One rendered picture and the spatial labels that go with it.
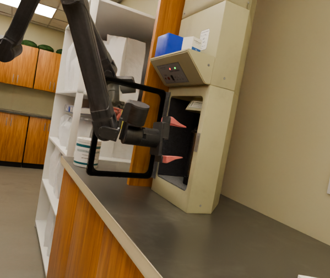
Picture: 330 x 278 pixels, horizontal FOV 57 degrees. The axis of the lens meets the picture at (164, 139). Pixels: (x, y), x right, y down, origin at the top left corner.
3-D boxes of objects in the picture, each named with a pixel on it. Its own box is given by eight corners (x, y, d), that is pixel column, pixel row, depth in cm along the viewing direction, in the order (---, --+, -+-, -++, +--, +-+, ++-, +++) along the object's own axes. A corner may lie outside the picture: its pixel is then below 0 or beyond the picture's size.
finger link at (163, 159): (189, 142, 95) (162, 138, 91) (186, 165, 95) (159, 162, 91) (178, 142, 101) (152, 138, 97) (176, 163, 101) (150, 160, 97)
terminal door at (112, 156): (151, 178, 138) (166, 90, 136) (85, 175, 120) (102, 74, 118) (150, 178, 138) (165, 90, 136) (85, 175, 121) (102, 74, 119)
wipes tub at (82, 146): (93, 164, 178) (98, 138, 177) (99, 169, 166) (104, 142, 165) (70, 161, 172) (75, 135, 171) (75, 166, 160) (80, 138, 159)
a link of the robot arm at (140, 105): (102, 126, 94) (96, 136, 86) (111, 91, 90) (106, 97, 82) (139, 137, 95) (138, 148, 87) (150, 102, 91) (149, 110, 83)
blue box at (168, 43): (174, 63, 134) (178, 43, 134) (185, 61, 125) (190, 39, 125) (153, 58, 130) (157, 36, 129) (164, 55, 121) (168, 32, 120)
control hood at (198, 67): (168, 86, 138) (172, 64, 137) (210, 84, 109) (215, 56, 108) (145, 81, 132) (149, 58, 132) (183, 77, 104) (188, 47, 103)
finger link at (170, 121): (191, 119, 95) (165, 115, 91) (189, 143, 95) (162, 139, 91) (180, 120, 102) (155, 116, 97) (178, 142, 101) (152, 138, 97)
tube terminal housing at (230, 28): (196, 192, 151) (225, 36, 147) (239, 214, 123) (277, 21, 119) (150, 189, 140) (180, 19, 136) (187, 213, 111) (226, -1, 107)
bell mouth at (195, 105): (211, 116, 138) (213, 103, 138) (236, 118, 123) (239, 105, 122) (177, 108, 130) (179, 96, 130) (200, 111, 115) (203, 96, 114)
